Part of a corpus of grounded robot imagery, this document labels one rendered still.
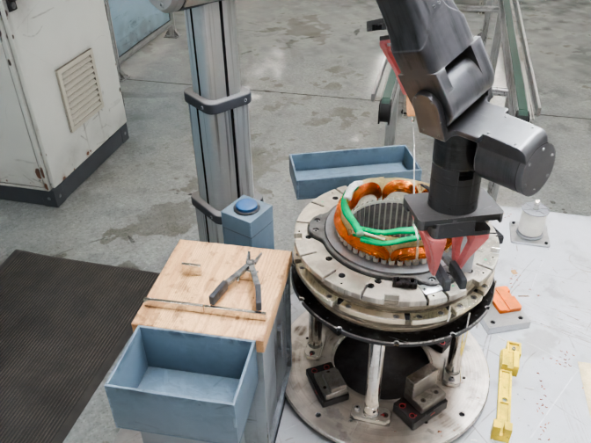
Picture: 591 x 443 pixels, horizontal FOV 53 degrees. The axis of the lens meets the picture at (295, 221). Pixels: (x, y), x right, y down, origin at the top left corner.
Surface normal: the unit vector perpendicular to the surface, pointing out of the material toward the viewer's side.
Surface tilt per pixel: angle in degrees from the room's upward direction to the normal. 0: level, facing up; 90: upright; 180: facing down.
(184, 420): 90
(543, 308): 0
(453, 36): 71
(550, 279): 0
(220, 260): 0
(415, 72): 110
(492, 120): 21
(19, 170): 81
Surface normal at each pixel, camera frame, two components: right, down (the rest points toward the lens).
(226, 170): 0.63, 0.44
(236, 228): -0.55, 0.48
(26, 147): -0.27, 0.57
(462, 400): -0.01, -0.82
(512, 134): -0.28, -0.62
